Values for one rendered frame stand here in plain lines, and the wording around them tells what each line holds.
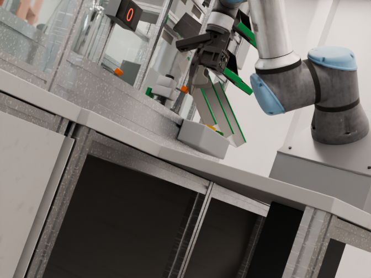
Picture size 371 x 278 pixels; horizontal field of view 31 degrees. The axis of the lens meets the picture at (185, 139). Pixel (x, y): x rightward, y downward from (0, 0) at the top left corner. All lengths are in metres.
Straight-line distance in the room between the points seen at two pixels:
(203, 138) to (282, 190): 0.50
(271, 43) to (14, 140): 0.73
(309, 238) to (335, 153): 0.47
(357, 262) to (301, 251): 10.42
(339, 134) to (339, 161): 0.09
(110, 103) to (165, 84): 0.59
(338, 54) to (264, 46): 0.19
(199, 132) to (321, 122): 0.32
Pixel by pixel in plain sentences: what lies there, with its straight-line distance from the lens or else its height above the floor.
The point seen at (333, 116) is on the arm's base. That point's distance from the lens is 1.71.
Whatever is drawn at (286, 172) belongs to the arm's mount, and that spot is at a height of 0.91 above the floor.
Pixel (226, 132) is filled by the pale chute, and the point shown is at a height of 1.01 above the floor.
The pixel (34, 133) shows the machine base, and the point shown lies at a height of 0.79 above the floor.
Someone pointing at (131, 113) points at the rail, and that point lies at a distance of 1.52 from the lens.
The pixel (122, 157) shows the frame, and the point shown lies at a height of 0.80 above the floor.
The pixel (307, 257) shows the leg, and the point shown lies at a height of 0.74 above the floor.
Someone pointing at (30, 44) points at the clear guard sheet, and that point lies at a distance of 1.14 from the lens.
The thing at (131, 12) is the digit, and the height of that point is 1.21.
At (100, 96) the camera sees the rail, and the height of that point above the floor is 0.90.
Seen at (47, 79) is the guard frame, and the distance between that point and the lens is 1.18.
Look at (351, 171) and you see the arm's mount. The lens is 1.62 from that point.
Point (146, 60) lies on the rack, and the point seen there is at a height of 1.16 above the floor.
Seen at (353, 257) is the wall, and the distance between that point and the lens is 11.73.
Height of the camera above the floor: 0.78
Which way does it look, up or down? 4 degrees up
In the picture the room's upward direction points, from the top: 20 degrees clockwise
